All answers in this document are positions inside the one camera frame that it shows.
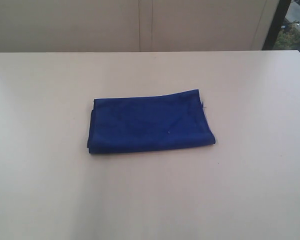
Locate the blue microfiber towel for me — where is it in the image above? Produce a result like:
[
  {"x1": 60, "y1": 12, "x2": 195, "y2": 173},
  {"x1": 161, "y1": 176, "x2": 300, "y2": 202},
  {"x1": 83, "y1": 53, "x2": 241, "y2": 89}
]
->
[{"x1": 87, "y1": 89, "x2": 216, "y2": 155}]

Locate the dark window frame post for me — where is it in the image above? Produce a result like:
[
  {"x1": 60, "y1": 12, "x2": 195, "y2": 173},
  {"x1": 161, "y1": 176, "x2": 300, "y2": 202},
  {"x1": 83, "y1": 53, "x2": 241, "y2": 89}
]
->
[{"x1": 262, "y1": 0, "x2": 291, "y2": 51}]

